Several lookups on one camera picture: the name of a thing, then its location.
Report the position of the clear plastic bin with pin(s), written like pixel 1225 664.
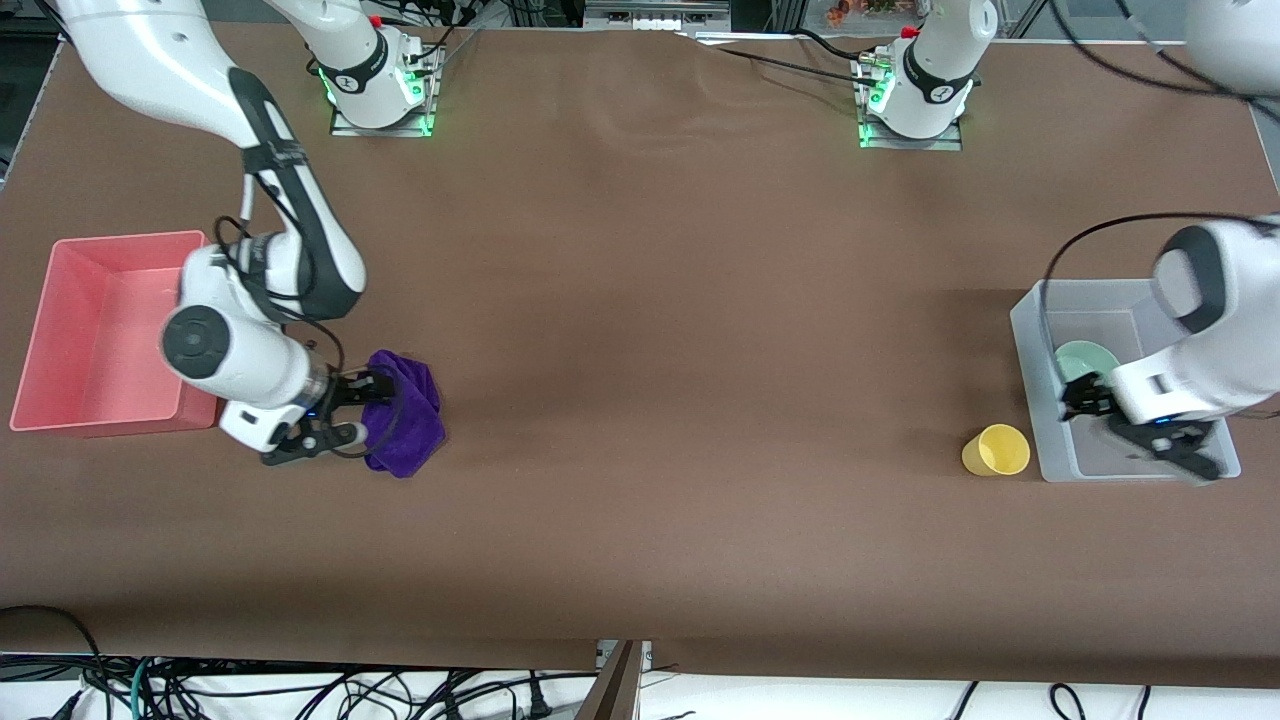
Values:
pixel 1090 315

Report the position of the pink plastic bin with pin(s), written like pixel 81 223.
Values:
pixel 100 340

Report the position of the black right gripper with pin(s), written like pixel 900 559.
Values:
pixel 349 389

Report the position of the pale green bowl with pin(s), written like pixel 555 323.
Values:
pixel 1080 358

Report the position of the yellow cup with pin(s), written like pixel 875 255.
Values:
pixel 1000 450

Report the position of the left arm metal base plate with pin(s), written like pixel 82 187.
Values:
pixel 868 140

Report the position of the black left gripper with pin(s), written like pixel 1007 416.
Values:
pixel 1086 396

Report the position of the brown table cover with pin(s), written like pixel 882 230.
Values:
pixel 640 300

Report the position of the white power strip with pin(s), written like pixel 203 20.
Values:
pixel 655 18

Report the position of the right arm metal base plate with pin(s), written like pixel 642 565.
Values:
pixel 428 110

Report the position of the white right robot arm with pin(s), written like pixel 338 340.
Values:
pixel 140 60

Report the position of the purple cloth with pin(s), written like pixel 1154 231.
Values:
pixel 412 440

